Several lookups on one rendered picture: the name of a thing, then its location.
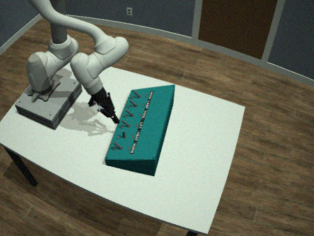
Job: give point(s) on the teal console panel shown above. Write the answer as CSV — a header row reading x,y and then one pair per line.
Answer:
x,y
144,119

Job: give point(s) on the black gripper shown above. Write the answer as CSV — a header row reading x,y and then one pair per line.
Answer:
x,y
105,104

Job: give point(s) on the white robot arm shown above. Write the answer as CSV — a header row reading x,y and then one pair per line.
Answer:
x,y
63,50

